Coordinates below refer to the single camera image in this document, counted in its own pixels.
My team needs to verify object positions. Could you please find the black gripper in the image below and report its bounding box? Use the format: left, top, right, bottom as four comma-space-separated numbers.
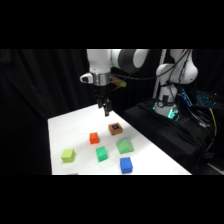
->
92, 83, 112, 117

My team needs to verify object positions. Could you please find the dark green cube block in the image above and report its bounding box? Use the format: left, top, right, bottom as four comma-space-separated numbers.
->
95, 145, 109, 163

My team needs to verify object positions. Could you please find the red block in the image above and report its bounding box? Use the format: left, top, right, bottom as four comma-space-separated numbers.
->
88, 132, 100, 145

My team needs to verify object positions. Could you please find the lime green block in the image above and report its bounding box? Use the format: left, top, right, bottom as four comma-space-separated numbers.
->
60, 148, 77, 164

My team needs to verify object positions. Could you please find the light green arch block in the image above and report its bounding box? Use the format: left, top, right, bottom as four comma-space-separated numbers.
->
116, 138, 135, 155

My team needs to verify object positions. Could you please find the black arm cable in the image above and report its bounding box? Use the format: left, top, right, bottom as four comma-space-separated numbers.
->
111, 49, 194, 82

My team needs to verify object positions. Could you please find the black curtain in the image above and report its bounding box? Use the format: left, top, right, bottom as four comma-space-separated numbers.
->
0, 49, 224, 176

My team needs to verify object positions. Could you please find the yellow cable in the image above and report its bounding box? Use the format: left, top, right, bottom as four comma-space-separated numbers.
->
208, 108, 218, 138

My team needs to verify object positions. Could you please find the brown block with blue top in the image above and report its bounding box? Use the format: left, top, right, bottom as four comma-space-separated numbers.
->
108, 122, 124, 136

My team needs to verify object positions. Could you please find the black robot stand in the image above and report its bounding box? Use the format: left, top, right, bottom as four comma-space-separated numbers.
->
123, 99, 224, 176

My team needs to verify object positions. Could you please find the tan tag on wrist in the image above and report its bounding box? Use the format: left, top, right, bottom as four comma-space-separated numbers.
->
110, 75, 128, 91

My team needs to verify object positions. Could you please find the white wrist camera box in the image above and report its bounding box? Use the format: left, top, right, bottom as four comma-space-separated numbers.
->
79, 73, 95, 84

